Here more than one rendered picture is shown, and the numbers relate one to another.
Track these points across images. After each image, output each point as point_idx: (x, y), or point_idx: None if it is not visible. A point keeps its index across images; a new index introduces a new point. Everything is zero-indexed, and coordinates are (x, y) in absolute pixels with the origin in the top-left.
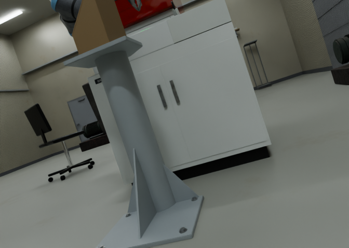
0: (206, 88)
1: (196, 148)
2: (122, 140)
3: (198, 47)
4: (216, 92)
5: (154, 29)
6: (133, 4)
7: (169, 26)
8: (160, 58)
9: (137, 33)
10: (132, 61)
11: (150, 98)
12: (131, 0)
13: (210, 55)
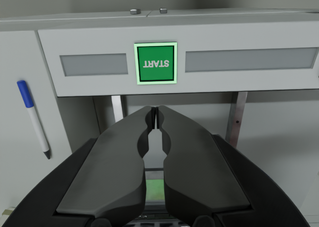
0: (82, 14)
1: (141, 11)
2: None
3: (32, 21)
4: (73, 14)
5: (108, 25)
6: (187, 126)
7: (49, 26)
8: (136, 18)
9: (187, 24)
10: (222, 16)
11: (187, 12)
12: (207, 164)
13: (27, 18)
